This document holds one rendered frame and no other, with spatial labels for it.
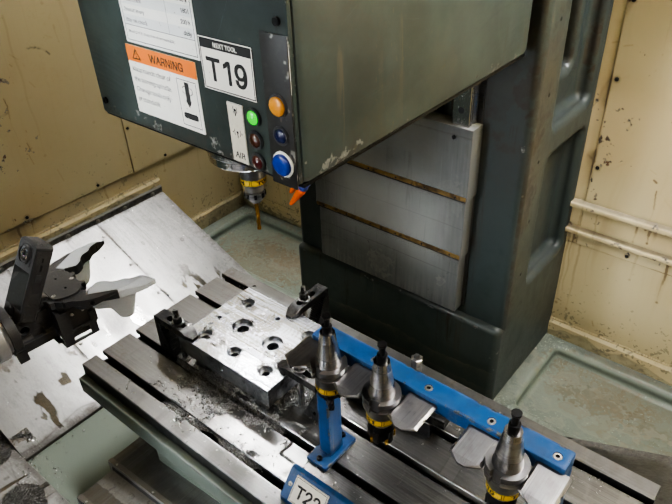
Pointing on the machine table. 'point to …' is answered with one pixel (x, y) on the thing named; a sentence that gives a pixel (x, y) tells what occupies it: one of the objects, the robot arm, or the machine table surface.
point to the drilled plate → (275, 385)
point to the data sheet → (161, 25)
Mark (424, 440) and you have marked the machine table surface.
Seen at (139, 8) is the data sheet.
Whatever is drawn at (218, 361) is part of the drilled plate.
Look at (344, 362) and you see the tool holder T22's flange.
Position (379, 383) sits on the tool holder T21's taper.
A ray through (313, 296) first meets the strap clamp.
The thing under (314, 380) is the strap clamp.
